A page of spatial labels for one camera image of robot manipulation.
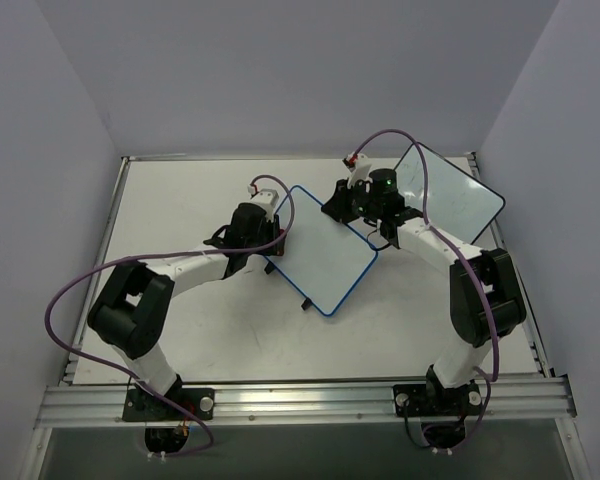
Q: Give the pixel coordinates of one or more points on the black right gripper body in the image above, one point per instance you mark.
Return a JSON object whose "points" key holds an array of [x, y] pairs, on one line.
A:
{"points": [[337, 203]]}

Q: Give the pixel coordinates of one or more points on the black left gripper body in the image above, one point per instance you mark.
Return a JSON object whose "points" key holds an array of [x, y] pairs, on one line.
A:
{"points": [[276, 237]]}

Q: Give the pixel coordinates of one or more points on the blue-framed whiteboard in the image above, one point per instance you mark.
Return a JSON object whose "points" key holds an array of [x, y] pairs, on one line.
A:
{"points": [[323, 260]]}

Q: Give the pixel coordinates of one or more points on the red heart-shaped eraser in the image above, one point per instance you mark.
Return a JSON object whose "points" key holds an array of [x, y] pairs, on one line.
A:
{"points": [[280, 245]]}

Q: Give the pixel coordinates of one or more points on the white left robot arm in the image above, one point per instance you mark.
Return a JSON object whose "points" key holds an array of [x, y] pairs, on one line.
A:
{"points": [[130, 312]]}

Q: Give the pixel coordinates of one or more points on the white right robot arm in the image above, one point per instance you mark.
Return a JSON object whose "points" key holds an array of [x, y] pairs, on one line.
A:
{"points": [[485, 299]]}

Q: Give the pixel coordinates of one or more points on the black-framed whiteboard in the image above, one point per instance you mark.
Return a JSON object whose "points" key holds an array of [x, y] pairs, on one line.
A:
{"points": [[456, 202]]}

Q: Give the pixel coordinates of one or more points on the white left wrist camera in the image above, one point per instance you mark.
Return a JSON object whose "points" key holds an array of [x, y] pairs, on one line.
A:
{"points": [[266, 199]]}

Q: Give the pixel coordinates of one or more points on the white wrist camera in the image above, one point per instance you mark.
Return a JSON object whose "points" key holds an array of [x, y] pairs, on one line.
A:
{"points": [[359, 166], [266, 199]]}

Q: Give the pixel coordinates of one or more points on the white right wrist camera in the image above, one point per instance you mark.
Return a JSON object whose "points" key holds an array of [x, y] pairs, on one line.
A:
{"points": [[359, 166]]}

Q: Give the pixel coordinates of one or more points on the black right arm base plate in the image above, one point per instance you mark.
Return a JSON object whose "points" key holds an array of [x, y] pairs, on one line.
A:
{"points": [[430, 400]]}

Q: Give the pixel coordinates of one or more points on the aluminium front rail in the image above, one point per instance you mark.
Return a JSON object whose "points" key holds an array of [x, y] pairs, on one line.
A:
{"points": [[516, 397]]}

